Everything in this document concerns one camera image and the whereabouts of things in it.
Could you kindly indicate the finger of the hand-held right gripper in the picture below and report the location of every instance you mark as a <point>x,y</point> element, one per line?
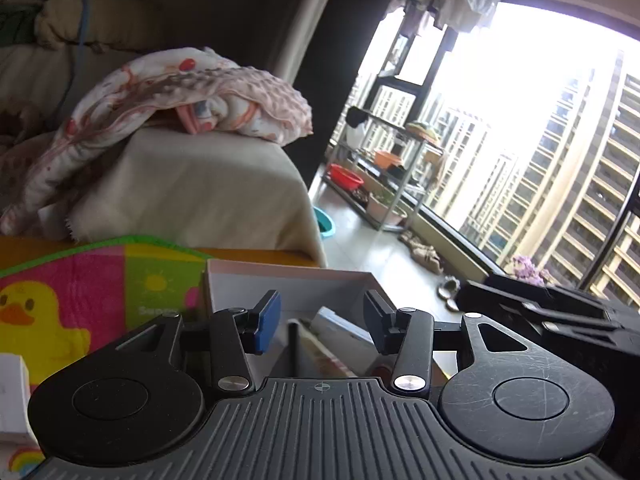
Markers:
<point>530,287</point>
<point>500,302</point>

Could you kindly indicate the potted flowering plant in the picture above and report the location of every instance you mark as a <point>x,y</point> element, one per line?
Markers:
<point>527,270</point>

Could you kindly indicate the red basin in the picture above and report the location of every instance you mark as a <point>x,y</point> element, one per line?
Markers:
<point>345,176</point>

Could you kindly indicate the green plush toy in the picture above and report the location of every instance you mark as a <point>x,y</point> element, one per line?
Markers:
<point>17,25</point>

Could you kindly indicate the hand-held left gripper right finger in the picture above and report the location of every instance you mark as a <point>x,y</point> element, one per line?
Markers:
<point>376,317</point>

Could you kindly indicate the green potted plant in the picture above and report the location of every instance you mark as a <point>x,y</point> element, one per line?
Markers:
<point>385,205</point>

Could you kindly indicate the dark curtain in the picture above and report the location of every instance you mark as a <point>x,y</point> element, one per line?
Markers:
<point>345,60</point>

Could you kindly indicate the colourful printed play mat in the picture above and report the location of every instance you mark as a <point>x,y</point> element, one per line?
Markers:
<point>75,280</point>

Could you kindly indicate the pink printed blanket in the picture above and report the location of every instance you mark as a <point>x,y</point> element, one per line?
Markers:
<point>150,90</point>

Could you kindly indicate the pink cardboard box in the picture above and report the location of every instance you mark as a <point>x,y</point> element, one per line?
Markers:
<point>280,280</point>

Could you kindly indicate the pile of cloth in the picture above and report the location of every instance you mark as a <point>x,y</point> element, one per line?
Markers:
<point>422,252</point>

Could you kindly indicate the blue basin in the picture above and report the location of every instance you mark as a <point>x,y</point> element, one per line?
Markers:
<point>325,222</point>

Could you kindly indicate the orange basin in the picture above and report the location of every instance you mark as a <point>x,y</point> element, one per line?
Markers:
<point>387,159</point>

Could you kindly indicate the metal rack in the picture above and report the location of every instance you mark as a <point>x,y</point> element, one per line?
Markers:
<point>420,180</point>

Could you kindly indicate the beige covered sofa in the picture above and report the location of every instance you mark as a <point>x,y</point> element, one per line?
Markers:
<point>200,185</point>

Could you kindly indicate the black stick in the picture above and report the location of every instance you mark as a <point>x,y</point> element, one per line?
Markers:
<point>295,350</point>

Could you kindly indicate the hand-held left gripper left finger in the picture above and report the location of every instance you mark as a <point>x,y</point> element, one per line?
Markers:
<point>267,322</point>

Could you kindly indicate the white box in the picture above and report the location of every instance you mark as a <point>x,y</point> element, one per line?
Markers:
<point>12,390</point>

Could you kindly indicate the beige curtain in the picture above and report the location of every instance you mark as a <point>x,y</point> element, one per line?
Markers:
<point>310,10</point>

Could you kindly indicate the black and white object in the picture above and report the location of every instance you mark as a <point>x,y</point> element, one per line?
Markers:
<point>356,127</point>

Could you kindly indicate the beige pillow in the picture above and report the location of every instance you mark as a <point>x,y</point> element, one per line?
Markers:
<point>110,20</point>

